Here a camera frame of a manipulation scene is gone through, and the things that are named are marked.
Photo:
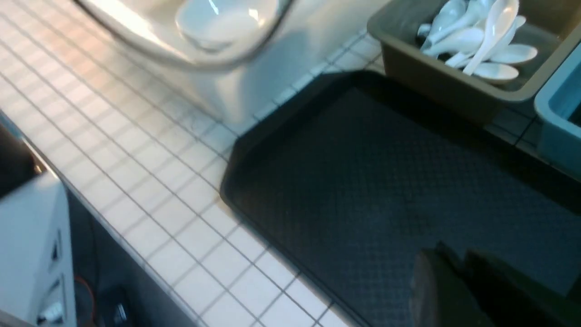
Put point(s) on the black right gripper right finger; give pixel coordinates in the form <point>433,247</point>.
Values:
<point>513,299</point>

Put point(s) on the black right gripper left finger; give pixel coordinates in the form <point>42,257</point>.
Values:
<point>440,297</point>

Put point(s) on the white soup spoon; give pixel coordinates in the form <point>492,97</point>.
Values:
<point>499,21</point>

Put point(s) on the black plastic serving tray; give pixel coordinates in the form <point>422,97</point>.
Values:
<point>356,174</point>

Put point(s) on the blue-grey chopstick bin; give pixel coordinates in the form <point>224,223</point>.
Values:
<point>559,142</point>

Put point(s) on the grey-brown spoon bin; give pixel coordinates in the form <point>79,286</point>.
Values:
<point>552,26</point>

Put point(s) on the white spoons in bin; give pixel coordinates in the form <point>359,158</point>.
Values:
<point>458,31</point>

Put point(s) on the large white plastic tub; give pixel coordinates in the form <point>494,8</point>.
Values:
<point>233,83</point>

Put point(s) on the top stacked white dish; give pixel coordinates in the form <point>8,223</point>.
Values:
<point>216,24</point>

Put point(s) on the white cabinet below table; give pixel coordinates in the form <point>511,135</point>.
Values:
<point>36,269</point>

